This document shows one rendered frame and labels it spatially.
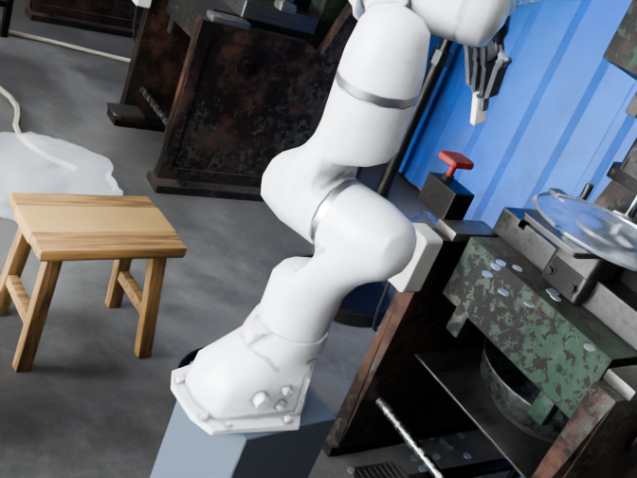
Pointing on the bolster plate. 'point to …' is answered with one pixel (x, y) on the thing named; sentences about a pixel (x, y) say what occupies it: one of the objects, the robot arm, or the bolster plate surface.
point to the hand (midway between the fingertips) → (479, 107)
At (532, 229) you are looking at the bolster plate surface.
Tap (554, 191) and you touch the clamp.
